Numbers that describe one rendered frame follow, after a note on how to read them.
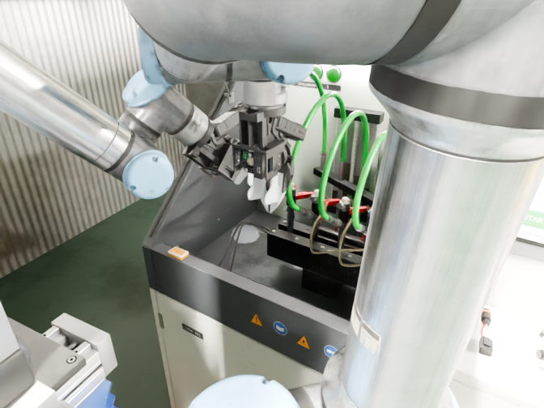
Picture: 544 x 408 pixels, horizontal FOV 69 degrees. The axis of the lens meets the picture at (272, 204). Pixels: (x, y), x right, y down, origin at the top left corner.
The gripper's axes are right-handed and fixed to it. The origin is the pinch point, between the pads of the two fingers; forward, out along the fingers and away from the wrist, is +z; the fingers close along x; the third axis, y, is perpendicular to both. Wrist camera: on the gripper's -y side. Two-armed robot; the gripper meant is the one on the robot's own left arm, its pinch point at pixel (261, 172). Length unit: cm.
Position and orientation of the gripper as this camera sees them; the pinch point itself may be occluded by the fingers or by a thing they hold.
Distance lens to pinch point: 94.5
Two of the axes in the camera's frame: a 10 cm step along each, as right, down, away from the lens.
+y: -4.0, 8.9, -2.4
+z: 5.9, 4.4, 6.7
